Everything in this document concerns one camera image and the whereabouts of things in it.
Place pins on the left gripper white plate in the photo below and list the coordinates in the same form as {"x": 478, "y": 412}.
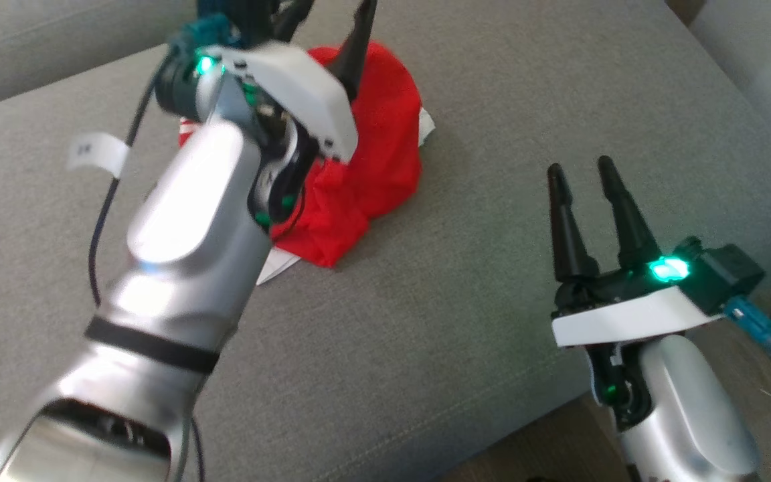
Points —
{"x": 298, "y": 87}

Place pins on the large grey sofa ottoman cushion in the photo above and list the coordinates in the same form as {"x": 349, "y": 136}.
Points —
{"x": 459, "y": 301}

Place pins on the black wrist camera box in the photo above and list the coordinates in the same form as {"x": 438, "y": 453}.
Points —
{"x": 727, "y": 274}
{"x": 238, "y": 17}

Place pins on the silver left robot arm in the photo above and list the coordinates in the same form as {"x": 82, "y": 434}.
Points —
{"x": 178, "y": 221}

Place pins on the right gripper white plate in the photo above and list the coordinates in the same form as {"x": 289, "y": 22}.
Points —
{"x": 626, "y": 314}

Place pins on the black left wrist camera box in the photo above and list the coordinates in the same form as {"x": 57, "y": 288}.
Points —
{"x": 238, "y": 17}

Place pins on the red white basketball jersey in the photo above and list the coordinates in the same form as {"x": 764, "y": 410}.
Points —
{"x": 385, "y": 147}

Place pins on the grey sofa backrest panel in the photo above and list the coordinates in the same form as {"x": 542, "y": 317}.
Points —
{"x": 760, "y": 53}

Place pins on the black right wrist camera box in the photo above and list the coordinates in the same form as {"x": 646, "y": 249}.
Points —
{"x": 727, "y": 274}

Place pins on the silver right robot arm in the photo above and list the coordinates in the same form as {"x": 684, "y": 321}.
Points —
{"x": 687, "y": 415}

